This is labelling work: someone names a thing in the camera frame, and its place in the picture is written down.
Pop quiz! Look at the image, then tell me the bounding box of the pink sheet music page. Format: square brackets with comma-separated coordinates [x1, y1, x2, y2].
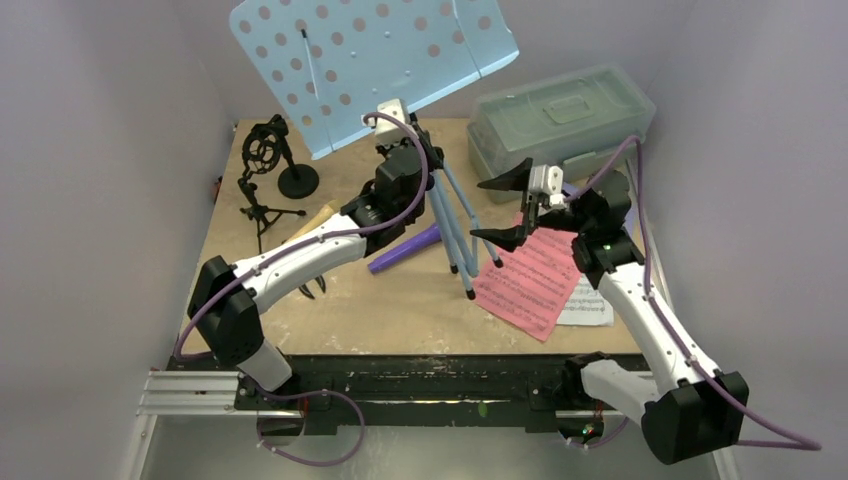
[473, 228, 581, 342]

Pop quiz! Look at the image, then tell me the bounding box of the purple toy microphone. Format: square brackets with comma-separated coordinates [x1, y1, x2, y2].
[368, 223, 441, 274]

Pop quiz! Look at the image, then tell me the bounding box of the light blue music stand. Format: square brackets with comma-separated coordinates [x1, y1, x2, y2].
[229, 1, 519, 285]

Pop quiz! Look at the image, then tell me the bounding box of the black tripod microphone stand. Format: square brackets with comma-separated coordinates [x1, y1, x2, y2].
[237, 122, 306, 254]

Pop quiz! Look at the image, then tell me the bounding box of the lavender sheet music page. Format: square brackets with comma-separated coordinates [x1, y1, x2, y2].
[563, 183, 637, 236]

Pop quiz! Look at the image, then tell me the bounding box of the black round-base microphone stand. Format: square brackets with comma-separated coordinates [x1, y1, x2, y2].
[265, 114, 319, 199]

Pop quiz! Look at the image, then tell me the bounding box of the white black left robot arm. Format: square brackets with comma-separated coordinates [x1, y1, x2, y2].
[187, 125, 443, 409]

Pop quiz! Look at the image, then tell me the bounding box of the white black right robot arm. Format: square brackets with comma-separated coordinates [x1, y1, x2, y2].
[472, 158, 749, 465]

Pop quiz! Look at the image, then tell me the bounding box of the translucent green storage box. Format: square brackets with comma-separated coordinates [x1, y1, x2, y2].
[466, 63, 656, 182]

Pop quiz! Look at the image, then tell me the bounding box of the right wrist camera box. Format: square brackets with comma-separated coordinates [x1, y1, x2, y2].
[527, 165, 566, 212]

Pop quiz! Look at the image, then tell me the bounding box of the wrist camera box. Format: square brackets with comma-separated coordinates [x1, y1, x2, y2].
[527, 165, 566, 212]
[362, 98, 410, 147]

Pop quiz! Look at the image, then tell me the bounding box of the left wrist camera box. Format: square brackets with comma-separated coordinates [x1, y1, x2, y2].
[362, 98, 410, 147]

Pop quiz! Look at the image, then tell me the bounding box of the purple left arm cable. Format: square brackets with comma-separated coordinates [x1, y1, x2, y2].
[172, 111, 431, 362]

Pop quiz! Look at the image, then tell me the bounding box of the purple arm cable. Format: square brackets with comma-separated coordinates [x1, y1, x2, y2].
[563, 135, 823, 453]
[172, 111, 431, 362]

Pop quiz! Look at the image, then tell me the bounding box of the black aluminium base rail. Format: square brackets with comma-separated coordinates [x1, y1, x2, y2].
[138, 354, 617, 435]

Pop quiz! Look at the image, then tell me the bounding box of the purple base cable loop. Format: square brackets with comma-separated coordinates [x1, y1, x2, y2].
[254, 389, 367, 468]

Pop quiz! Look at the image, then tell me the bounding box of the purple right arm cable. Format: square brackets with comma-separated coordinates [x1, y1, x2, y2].
[563, 135, 823, 453]

